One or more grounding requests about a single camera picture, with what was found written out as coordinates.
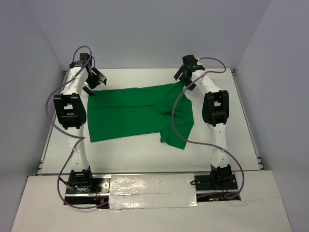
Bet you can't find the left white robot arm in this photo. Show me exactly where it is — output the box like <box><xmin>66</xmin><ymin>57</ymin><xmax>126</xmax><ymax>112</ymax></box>
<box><xmin>53</xmin><ymin>53</ymin><xmax>107</xmax><ymax>193</ymax></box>

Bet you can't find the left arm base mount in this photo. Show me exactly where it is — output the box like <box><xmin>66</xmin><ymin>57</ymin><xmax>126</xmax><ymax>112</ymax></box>
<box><xmin>64</xmin><ymin>169</ymin><xmax>111</xmax><ymax>209</ymax></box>

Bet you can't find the silver tape covered panel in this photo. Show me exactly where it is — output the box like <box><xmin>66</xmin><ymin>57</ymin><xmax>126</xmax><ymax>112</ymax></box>
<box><xmin>109</xmin><ymin>174</ymin><xmax>197</xmax><ymax>209</ymax></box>

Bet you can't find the green t-shirt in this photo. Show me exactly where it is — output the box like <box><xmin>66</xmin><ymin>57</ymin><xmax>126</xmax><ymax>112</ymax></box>
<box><xmin>87</xmin><ymin>82</ymin><xmax>194</xmax><ymax>149</ymax></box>

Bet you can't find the aluminium table frame rail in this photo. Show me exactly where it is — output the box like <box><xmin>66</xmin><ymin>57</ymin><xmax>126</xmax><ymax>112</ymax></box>
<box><xmin>231</xmin><ymin>69</ymin><xmax>265</xmax><ymax>170</ymax></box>

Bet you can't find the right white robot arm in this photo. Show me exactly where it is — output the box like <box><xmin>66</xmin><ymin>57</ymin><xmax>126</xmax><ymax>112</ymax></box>
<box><xmin>174</xmin><ymin>55</ymin><xmax>232</xmax><ymax>189</ymax></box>

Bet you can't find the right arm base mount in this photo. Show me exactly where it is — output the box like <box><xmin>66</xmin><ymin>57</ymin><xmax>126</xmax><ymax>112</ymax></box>
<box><xmin>190</xmin><ymin>164</ymin><xmax>239</xmax><ymax>202</ymax></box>

